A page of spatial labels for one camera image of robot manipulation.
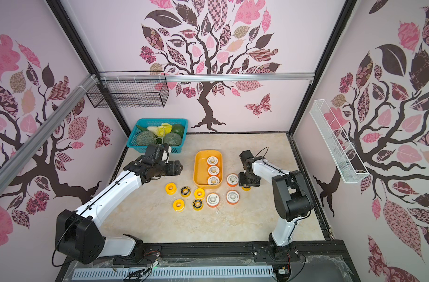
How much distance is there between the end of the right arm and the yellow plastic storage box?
0.12m

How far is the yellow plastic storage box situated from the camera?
3.09 ft

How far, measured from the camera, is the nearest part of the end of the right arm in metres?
0.71
